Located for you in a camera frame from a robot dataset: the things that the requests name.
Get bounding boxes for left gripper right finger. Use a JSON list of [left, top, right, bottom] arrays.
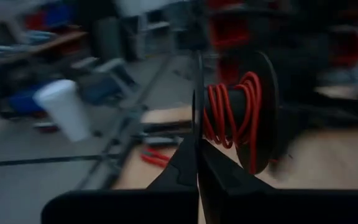
[[198, 138, 358, 224]]

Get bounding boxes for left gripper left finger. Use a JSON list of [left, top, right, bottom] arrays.
[[40, 133, 199, 224]]

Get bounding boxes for black cord spool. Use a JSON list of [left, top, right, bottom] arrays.
[[192, 49, 281, 175]]

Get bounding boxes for grey office chair blue seat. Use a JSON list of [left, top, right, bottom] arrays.
[[70, 57, 139, 108]]

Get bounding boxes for white foam cup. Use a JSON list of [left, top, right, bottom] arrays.
[[32, 79, 92, 143]]

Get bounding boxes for wooden workbench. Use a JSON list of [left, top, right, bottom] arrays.
[[0, 30, 88, 66]]

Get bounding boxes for red-handled pliers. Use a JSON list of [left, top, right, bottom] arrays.
[[140, 146, 171, 169]]

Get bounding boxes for grey-handled screwdriver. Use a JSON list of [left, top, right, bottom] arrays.
[[141, 135, 185, 147]]

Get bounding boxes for black table frame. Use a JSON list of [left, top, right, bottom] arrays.
[[76, 102, 195, 190]]

